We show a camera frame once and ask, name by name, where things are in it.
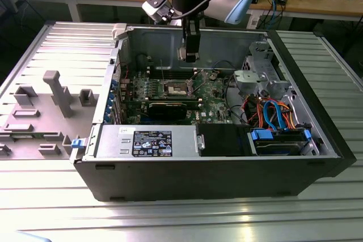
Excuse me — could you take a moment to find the blue flat data wire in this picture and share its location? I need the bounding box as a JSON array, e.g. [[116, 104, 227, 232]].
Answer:
[[263, 99, 288, 133]]

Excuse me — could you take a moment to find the black wire bundle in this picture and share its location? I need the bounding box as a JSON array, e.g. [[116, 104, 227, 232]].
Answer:
[[222, 60, 250, 125]]

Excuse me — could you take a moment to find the CPU socket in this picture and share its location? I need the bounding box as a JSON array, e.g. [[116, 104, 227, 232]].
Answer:
[[158, 79, 197, 98]]

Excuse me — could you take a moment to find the perforated metal drive cage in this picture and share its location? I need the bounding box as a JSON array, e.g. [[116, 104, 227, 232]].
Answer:
[[234, 40, 296, 104]]

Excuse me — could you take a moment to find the black RAM slot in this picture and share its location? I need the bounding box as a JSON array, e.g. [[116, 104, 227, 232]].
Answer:
[[147, 73, 199, 77], [147, 76, 199, 80], [149, 97, 201, 103]]

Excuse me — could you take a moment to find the pale grey case latch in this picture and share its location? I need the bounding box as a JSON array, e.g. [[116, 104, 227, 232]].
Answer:
[[112, 23, 128, 41]]

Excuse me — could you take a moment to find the blue cable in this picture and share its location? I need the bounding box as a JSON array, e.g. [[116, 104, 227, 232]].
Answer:
[[268, 0, 282, 27]]

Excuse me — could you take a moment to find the pale blue object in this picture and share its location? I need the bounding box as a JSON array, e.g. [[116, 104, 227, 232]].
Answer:
[[12, 230, 56, 242]]

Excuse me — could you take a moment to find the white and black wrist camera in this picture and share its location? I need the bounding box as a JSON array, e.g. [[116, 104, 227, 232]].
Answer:
[[141, 0, 176, 25]]

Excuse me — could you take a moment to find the green motherboard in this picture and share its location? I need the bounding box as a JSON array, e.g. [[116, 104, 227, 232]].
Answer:
[[119, 67, 242, 125]]

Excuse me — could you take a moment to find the metal wire locking lever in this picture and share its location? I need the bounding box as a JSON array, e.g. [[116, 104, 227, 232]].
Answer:
[[159, 59, 167, 86], [190, 70, 205, 82]]

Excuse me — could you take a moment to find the hard disk in blue carrier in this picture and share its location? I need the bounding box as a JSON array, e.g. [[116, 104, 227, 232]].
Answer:
[[248, 128, 313, 157]]

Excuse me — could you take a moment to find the black and grey PC case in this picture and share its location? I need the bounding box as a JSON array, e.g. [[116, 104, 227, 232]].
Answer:
[[69, 22, 357, 203]]

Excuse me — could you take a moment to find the orange wire bundle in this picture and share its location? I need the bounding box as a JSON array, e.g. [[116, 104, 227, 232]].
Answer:
[[244, 96, 299, 129]]

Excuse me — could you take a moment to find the silver CPU with green edge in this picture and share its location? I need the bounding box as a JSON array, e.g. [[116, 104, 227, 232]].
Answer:
[[176, 46, 188, 62]]

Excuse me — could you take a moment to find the grey parts rack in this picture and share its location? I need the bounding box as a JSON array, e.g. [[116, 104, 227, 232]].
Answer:
[[0, 70, 100, 160]]

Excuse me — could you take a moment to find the grey power supply with label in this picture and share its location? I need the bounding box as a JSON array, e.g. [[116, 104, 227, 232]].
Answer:
[[95, 124, 199, 159]]

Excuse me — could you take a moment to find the thin red wire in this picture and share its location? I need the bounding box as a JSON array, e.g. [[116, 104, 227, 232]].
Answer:
[[113, 62, 132, 82]]

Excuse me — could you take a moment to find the black graphics card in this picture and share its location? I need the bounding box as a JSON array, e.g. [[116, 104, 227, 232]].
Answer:
[[147, 100, 188, 121]]

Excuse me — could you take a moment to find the blue case latch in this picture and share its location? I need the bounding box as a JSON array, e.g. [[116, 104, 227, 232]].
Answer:
[[71, 138, 86, 150]]

